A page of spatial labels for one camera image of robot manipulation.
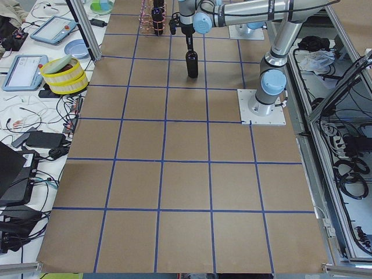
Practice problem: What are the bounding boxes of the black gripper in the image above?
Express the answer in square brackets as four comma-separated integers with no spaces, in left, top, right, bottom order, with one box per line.
[169,13,194,35]

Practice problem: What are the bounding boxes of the dark glass wine bottle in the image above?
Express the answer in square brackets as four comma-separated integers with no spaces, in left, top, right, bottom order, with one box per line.
[185,35,198,78]

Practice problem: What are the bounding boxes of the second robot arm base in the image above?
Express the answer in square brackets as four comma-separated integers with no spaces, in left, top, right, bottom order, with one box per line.
[235,22,265,35]

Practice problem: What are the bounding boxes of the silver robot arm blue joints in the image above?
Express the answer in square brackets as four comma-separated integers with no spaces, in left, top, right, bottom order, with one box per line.
[170,0,332,117]

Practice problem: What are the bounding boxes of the wine bottle in basket front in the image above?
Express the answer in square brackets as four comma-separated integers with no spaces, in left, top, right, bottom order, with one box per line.
[151,8,164,36]

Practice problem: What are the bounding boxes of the wine bottle in basket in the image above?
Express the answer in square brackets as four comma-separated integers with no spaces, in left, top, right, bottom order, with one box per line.
[153,0,164,9]
[151,8,164,36]

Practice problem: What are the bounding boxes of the wine bottle in basket rear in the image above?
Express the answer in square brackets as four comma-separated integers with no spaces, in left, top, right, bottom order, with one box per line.
[153,0,164,9]

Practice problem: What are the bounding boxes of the yellow rimmed wooden basket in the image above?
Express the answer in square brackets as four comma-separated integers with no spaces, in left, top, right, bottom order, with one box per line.
[40,57,88,95]

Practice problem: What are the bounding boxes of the green bowl with blocks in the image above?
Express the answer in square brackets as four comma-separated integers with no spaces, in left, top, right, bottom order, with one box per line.
[90,0,113,15]

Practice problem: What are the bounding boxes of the black power adapter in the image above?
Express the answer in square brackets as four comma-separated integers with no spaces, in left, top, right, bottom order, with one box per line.
[90,19,107,28]

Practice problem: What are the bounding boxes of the blue plate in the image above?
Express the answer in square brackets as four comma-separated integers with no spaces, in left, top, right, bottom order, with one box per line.
[64,39,89,59]

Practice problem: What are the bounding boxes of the pale green plate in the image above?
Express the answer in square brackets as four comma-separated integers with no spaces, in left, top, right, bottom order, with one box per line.
[42,55,72,74]

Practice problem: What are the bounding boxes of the white crumpled cloth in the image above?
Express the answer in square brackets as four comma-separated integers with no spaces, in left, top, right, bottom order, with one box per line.
[299,50,335,74]

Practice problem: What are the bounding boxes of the teach pendant tablet far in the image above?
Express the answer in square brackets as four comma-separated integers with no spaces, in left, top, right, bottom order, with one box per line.
[30,16,77,45]

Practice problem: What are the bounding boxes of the teach pendant tablet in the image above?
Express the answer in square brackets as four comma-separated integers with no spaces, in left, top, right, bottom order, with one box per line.
[30,16,77,45]
[2,55,49,92]

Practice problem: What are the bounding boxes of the brown paper table cover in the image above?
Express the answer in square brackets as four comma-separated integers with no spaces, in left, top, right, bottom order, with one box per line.
[38,1,328,274]

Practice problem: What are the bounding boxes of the teach pendant tablet near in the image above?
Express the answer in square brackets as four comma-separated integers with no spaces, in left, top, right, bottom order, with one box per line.
[2,55,49,92]

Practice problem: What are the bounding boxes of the black power brick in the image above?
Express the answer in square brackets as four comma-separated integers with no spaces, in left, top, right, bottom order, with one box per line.
[26,131,65,149]

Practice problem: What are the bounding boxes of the black laptop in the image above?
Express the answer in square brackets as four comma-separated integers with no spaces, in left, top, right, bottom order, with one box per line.
[1,143,39,206]

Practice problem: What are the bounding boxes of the copper wire wine basket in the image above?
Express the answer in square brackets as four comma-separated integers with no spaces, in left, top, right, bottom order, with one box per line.
[139,0,167,36]

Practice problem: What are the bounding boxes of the aluminium frame post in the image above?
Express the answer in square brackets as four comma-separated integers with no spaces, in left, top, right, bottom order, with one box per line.
[66,0,102,63]

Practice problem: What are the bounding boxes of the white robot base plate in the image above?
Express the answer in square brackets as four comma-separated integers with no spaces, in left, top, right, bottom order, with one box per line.
[237,89,286,126]

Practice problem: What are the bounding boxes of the black cable coil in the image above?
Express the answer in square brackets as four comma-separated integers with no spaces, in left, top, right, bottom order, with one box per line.
[332,158,370,201]

